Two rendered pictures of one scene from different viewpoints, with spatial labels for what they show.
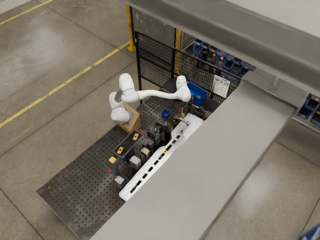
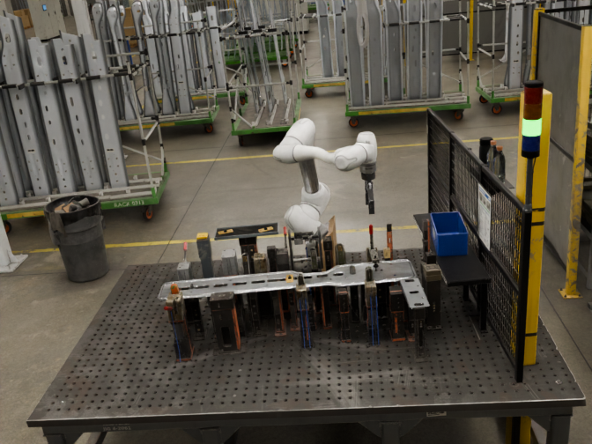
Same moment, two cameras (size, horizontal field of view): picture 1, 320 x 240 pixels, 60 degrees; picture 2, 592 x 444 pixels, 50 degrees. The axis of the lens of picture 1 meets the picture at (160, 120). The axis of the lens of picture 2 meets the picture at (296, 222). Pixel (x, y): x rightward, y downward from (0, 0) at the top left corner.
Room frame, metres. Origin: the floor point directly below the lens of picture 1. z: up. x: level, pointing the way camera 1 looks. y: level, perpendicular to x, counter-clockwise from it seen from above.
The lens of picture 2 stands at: (-0.02, -2.57, 2.60)
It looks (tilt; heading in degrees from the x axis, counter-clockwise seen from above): 23 degrees down; 55
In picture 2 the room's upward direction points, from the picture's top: 6 degrees counter-clockwise
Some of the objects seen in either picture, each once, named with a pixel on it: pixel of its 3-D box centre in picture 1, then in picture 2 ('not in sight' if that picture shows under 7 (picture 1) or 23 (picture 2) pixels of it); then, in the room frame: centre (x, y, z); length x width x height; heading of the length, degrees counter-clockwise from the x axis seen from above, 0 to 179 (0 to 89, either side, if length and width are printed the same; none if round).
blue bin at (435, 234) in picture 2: (194, 93); (448, 233); (2.51, -0.45, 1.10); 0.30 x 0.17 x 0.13; 48
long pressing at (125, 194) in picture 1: (164, 153); (285, 280); (1.66, -0.05, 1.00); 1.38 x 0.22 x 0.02; 144
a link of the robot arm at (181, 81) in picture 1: (181, 83); (365, 147); (2.13, -0.23, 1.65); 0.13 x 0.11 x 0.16; 13
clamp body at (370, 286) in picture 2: not in sight; (371, 312); (1.89, -0.47, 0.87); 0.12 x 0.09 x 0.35; 54
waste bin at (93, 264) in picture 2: not in sight; (80, 239); (1.49, 3.02, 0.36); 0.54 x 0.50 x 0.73; 49
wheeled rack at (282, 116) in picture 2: not in sight; (264, 75); (5.64, 5.85, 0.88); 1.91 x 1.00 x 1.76; 50
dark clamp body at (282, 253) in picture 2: (150, 150); (285, 280); (1.77, 0.12, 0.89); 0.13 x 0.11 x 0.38; 54
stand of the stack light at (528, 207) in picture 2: not in sight; (530, 153); (2.13, -1.18, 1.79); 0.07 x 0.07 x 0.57
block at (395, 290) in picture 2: not in sight; (396, 313); (2.00, -0.53, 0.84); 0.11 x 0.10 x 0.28; 54
